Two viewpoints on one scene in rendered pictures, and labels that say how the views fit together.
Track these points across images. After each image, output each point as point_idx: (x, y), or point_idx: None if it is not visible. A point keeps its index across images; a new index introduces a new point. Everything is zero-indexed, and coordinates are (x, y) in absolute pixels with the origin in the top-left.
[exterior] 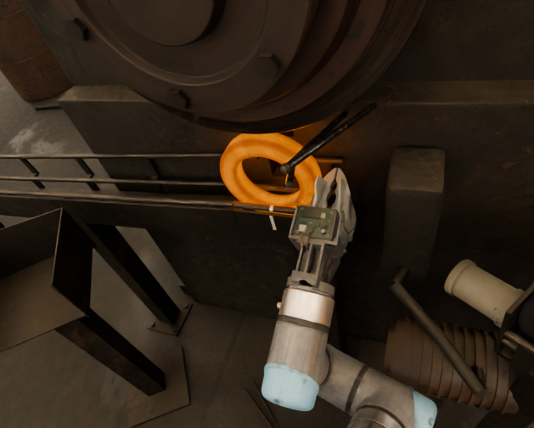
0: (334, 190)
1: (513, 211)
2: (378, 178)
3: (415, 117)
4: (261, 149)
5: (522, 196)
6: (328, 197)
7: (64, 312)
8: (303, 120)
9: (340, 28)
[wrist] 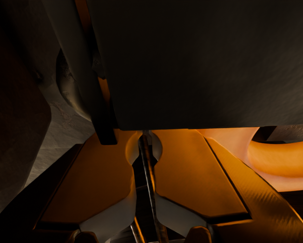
0: (138, 154)
1: None
2: (44, 16)
3: (51, 138)
4: (283, 187)
5: None
6: (160, 149)
7: None
8: (177, 241)
9: None
